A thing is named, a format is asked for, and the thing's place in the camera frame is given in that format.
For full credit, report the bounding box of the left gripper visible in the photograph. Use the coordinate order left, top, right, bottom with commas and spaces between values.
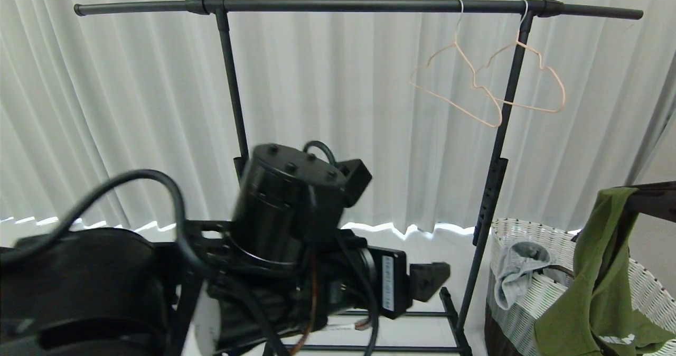
312, 235, 410, 325

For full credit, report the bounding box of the green printed shirt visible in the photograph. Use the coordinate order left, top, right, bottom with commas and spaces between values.
533, 186, 676, 356

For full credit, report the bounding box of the pink clothes hanger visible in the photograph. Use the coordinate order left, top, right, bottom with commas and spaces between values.
410, 0, 503, 129
472, 0, 566, 114

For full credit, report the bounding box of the white laundry basket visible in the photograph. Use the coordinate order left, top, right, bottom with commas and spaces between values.
484, 218, 676, 356

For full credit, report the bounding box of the black clothes rack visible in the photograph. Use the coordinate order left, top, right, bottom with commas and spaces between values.
74, 0, 645, 356

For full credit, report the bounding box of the pale grey garment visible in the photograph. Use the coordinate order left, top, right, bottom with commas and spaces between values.
494, 241, 553, 311

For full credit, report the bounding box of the white curtain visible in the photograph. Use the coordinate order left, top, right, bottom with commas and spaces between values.
0, 0, 676, 240

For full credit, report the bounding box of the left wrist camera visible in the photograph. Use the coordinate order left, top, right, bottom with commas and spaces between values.
338, 158, 373, 208

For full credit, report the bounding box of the black cable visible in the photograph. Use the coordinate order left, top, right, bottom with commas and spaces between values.
0, 169, 222, 288

